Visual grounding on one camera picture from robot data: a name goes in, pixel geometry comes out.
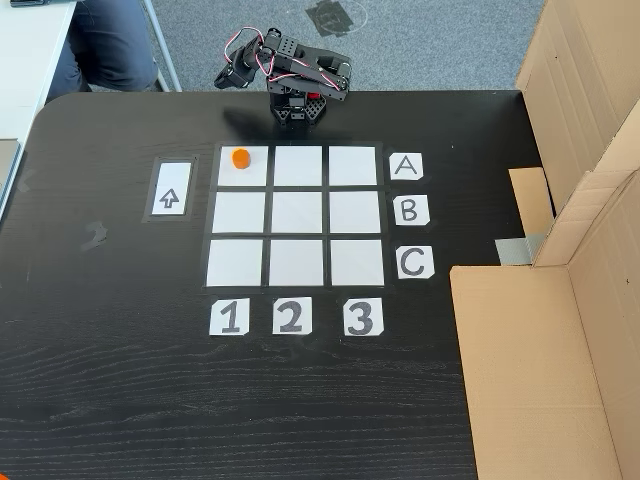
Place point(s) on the round orange token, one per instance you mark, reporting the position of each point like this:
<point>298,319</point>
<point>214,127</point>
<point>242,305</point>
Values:
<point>240,158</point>

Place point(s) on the white nine-square grid sheet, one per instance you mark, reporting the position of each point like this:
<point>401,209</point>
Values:
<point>296,215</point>

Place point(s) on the white metal desk leg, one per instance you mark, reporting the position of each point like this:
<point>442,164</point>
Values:
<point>162,50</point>

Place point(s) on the red black table clamp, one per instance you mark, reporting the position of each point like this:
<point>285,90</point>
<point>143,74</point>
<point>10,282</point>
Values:
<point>313,95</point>

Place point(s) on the black floor tape patch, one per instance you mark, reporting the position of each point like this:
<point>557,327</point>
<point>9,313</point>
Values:
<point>330,17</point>

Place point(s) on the person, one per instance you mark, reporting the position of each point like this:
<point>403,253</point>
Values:
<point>110,45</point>

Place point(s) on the white arrow paper sheet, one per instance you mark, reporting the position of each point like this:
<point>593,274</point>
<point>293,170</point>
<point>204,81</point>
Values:
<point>170,200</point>

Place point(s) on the paper sheet letter A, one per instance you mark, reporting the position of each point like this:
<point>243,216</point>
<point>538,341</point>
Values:
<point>406,167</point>

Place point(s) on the white desk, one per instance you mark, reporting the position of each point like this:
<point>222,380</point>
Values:
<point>30,55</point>

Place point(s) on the clear tape scrap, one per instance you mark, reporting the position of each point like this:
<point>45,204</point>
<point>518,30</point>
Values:
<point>93,237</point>
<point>26,181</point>

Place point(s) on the paper sheet letter B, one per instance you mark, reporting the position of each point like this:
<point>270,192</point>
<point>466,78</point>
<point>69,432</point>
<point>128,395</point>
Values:
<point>411,210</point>

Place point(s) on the paper sheet number 1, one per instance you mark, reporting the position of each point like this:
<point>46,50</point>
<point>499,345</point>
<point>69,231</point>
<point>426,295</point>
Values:
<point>229,317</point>

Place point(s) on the paper sheet number 2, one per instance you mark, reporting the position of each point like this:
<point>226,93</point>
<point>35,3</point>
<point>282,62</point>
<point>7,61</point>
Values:
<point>292,316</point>

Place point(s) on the grey flat board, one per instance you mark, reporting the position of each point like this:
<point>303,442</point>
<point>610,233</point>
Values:
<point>7,167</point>

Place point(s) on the paper sheet letter C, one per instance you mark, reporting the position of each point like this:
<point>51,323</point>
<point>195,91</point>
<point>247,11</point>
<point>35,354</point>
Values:
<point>415,262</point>

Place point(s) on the paper sheet number 3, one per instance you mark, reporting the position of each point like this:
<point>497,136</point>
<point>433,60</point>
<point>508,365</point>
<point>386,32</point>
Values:
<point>362,317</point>

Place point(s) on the brown cardboard panel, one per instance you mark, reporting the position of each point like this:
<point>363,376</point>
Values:
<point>575,75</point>
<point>525,375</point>

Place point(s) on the grey duct tape strip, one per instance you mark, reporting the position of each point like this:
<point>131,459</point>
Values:
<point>515,249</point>

